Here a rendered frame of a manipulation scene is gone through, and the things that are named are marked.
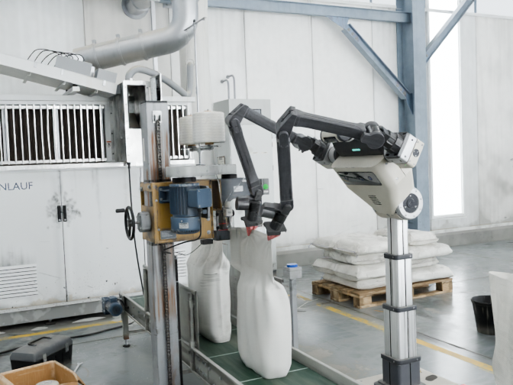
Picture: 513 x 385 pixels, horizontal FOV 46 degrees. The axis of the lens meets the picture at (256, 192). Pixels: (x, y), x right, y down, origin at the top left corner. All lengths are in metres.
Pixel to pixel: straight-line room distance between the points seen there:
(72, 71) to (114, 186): 1.13
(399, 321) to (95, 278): 3.51
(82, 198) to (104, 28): 2.35
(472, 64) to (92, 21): 5.81
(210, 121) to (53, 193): 2.98
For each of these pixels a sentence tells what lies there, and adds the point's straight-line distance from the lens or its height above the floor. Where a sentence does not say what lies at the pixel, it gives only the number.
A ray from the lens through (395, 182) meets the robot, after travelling 2.77.
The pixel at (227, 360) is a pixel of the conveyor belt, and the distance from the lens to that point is 3.30.
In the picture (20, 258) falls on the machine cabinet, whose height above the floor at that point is 0.64.
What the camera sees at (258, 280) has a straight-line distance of 2.97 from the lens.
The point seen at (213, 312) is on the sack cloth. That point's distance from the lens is 3.57.
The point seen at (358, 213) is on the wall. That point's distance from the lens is 8.62.
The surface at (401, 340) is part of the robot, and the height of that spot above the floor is 0.53.
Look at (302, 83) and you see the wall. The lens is 8.18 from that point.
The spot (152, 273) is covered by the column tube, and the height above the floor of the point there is 0.86.
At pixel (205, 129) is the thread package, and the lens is 2.99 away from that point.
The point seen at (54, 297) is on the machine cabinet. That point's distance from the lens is 5.85.
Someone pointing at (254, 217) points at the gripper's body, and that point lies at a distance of 3.06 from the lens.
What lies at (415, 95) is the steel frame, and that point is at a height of 2.27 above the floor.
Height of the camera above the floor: 1.43
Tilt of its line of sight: 3 degrees down
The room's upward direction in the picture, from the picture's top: 2 degrees counter-clockwise
